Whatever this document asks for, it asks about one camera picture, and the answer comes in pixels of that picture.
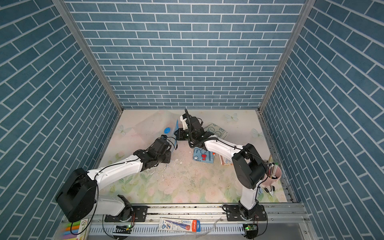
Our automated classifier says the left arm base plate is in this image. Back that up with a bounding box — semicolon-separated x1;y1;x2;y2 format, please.
104;206;148;223

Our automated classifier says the clear vacuum bag blue zip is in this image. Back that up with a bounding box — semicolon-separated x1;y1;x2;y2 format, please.
133;114;179;147

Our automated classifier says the red blue toothbrush package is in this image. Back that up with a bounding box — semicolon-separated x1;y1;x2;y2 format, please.
158;218;201;233

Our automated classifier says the blue cartoon towel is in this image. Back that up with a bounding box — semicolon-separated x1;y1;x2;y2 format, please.
193;148;215;164

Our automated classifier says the coloured marker pack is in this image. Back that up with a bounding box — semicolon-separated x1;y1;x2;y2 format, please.
59;219;90;240

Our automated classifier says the pink pen holder cup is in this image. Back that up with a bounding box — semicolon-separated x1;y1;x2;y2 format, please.
264;163;282;186

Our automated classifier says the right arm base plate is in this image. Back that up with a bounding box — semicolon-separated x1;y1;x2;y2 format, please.
222;203;268;222

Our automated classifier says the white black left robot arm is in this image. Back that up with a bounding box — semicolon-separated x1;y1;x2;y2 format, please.
56;135;177;223

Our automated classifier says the aluminium mounting rail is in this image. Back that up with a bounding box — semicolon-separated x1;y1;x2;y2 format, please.
56;202;310;224

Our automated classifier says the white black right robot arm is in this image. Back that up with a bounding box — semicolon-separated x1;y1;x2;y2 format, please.
175;111;267;220

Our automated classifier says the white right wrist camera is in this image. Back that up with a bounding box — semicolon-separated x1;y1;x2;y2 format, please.
180;114;188;123

